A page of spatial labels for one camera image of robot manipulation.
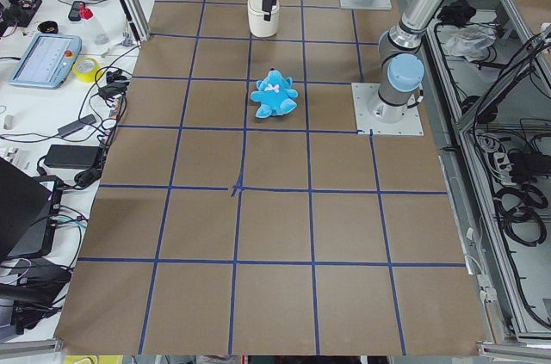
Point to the white trash can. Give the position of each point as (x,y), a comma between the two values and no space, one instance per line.
(260,27)

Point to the blue teddy bear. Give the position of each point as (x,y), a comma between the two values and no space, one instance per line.
(275,95)

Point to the black cloth bundle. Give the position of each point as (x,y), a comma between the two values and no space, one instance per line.
(458,13)

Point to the red and black tool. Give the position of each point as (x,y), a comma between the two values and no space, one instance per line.
(79,11)

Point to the yellow tape roll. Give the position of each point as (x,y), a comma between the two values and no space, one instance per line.
(86,69)

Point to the crumpled white cloth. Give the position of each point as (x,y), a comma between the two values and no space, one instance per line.
(471,42)

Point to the small black bowl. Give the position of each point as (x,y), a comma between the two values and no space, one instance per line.
(48,27)

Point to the lower blue teach pendant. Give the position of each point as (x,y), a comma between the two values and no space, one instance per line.
(47,61)

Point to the slim grey adapter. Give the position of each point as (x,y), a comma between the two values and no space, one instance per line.
(76,125)

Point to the black power brick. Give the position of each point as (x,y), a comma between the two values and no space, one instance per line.
(72,156)

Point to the white power strip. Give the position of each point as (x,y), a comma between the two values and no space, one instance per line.
(496,154)

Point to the black laptop computer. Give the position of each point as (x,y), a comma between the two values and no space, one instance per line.
(28,207)

